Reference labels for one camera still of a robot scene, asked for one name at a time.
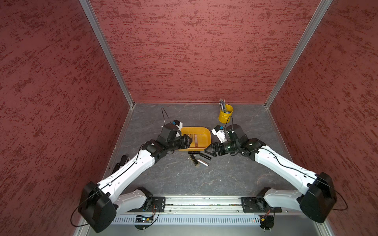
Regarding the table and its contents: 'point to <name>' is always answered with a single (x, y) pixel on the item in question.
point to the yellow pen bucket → (224, 117)
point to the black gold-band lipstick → (194, 152)
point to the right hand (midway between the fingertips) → (209, 153)
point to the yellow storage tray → (201, 137)
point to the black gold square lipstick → (194, 160)
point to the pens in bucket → (222, 102)
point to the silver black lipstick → (203, 162)
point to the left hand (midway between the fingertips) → (188, 143)
